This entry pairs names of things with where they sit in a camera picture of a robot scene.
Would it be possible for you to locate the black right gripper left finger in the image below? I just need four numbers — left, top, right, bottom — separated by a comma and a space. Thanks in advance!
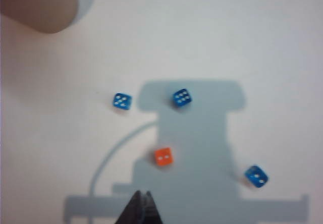
115, 190, 146, 224

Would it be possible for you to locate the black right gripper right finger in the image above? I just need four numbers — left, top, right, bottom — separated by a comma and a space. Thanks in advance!
145, 191, 164, 224

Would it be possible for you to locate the orange die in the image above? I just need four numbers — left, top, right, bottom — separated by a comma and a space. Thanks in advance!
154, 147, 174, 166

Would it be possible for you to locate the brown paper cup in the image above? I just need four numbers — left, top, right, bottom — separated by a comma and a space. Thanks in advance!
0, 0, 79, 35

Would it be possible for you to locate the blue translucent die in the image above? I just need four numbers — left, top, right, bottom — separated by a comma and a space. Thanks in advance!
112, 92, 132, 113
172, 88, 194, 109
244, 164, 270, 189

